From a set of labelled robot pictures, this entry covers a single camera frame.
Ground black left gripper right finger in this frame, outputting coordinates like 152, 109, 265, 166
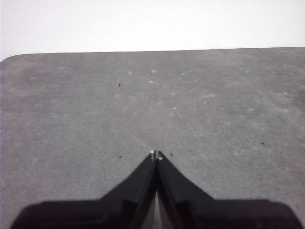
156, 150, 302, 229

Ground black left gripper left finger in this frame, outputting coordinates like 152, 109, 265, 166
10, 149, 158, 229

